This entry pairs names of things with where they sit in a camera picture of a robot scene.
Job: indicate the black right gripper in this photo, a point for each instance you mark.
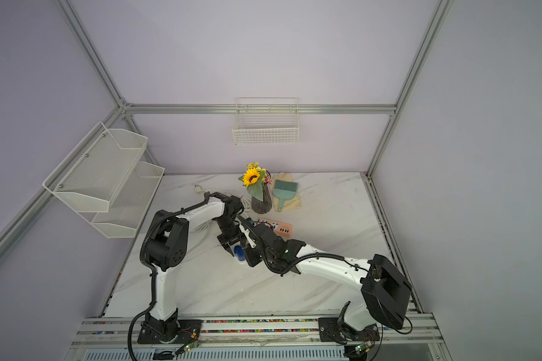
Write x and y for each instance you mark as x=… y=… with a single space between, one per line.
x=254 y=259

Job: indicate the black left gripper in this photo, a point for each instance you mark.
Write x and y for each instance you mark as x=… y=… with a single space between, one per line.
x=239 y=238

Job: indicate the blue electric shaver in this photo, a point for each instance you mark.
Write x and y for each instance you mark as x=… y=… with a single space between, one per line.
x=239 y=253

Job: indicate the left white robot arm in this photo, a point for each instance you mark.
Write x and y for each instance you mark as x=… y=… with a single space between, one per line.
x=164 y=247

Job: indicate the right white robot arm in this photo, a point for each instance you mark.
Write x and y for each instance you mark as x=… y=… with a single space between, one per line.
x=385 y=291

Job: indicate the orange power strip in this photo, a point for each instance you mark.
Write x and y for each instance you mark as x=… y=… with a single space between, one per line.
x=280 y=228

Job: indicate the purple glass vase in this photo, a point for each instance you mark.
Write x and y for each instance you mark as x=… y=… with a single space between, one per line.
x=262 y=206

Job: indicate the beige wooden board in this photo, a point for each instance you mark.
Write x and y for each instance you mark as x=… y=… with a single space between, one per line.
x=291 y=204

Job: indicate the sunflower bouquet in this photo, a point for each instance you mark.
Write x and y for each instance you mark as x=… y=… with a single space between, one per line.
x=254 y=178

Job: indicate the green brush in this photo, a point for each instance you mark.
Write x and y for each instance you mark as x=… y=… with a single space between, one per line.
x=284 y=191

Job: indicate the white wire wall basket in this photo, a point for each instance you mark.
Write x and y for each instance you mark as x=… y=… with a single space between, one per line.
x=266 y=121

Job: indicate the white mesh wall shelf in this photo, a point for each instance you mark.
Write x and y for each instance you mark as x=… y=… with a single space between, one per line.
x=107 y=181

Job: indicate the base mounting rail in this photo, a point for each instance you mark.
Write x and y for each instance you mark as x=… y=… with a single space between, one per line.
x=256 y=338

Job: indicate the aluminium frame rails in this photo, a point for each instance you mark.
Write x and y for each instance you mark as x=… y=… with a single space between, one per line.
x=213 y=85

